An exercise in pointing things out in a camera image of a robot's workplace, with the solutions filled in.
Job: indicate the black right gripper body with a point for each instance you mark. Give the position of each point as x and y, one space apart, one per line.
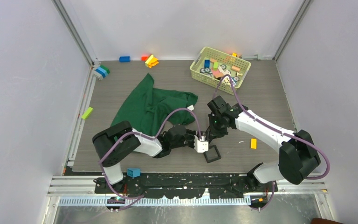
217 129

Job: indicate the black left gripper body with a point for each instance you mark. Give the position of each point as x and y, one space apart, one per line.
187 140

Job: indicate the green garment cloth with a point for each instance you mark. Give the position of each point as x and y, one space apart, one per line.
146 107

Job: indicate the pale green plastic basket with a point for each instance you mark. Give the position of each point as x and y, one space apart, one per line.
228 77

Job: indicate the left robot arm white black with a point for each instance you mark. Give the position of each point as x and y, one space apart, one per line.
118 141

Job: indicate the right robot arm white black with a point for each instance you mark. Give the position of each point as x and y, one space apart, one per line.
297 157

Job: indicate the small white cap piece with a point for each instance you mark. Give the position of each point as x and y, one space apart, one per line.
191 107

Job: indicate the green block in basket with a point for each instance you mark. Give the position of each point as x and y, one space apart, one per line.
215 65

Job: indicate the blue block in basket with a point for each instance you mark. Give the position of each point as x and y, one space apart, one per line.
206 63

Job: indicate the light blue cube block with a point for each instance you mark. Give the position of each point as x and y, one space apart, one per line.
133 172

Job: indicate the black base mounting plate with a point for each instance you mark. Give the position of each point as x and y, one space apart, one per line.
184 186

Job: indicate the yellow orange block stack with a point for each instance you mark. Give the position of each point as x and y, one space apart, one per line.
151 61

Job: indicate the lime green block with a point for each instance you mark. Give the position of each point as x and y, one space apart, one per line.
87 113

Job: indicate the blue brick block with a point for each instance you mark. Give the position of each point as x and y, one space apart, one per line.
124 59

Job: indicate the blue green block stack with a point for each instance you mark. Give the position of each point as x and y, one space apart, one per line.
101 72

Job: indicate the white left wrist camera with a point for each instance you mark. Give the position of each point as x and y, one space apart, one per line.
201 144

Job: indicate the black square frame box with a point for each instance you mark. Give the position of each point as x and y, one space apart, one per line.
212 154

